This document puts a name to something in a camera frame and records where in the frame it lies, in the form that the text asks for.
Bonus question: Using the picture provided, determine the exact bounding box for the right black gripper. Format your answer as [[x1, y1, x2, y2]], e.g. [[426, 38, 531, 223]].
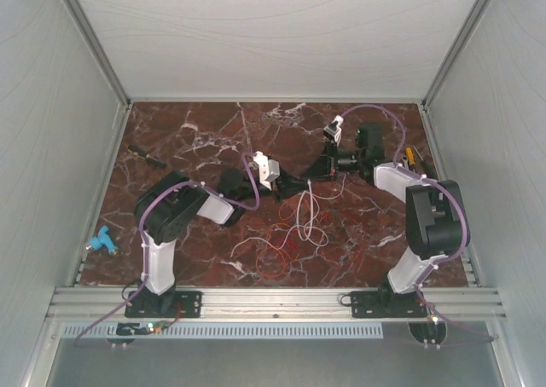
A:
[[299, 140, 364, 182]]

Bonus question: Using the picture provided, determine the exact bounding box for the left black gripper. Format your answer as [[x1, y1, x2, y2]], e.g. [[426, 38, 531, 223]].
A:
[[237, 168, 313, 207]]

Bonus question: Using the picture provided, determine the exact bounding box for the long white zip tie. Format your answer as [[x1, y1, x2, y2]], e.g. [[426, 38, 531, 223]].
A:
[[295, 180, 316, 241]]

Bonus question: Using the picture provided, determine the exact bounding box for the white wire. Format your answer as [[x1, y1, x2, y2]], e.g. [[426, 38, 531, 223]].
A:
[[229, 177, 349, 263]]

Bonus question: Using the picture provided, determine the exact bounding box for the orange wire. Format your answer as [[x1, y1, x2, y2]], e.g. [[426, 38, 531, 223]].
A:
[[255, 199, 334, 277]]

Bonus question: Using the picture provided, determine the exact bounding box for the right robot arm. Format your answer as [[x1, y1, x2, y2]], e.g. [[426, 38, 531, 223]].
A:
[[301, 117, 469, 317]]

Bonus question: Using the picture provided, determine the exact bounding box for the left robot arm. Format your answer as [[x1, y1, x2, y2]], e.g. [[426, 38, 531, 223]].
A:
[[133, 168, 308, 317]]

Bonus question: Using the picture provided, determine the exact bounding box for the blue plastic fitting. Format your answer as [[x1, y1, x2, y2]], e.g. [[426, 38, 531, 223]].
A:
[[84, 225, 119, 256]]

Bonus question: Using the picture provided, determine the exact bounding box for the small circuit board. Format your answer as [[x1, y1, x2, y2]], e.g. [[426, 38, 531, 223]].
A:
[[146, 321, 171, 333]]

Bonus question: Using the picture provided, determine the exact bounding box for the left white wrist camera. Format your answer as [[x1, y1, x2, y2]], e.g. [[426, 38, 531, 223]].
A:
[[253, 151, 281, 191]]

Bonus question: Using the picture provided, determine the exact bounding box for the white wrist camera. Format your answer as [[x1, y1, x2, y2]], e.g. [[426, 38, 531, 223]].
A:
[[253, 151, 281, 191], [323, 115, 344, 146]]

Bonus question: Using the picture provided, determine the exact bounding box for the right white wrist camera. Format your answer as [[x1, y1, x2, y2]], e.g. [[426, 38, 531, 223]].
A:
[[323, 115, 344, 146]]

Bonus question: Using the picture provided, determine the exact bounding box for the yellow handled screwdriver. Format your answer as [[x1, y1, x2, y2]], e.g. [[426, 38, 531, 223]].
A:
[[405, 147, 415, 168]]

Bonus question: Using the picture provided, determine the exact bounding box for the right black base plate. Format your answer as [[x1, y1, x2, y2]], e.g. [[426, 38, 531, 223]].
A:
[[349, 291, 427, 319]]

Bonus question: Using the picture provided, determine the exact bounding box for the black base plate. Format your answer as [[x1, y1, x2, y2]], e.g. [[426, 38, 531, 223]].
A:
[[349, 291, 427, 319], [125, 289, 203, 319]]

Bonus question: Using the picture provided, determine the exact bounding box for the slotted grey cable duct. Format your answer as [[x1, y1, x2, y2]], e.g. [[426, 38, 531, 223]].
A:
[[61, 322, 384, 340]]

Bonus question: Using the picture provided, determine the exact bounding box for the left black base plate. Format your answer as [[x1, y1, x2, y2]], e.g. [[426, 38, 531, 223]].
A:
[[125, 289, 203, 319]]

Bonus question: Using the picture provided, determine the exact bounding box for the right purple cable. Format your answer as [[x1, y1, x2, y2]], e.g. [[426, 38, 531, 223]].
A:
[[339, 104, 499, 346]]

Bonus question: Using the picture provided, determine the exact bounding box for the purple cable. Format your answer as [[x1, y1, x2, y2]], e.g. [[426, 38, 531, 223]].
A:
[[339, 104, 499, 346], [72, 150, 262, 349]]

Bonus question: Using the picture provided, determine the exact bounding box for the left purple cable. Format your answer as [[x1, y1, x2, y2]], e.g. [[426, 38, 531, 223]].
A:
[[72, 150, 262, 349]]

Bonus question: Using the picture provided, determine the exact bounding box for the aluminium front rail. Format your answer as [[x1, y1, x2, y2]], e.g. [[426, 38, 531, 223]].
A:
[[46, 286, 506, 322]]

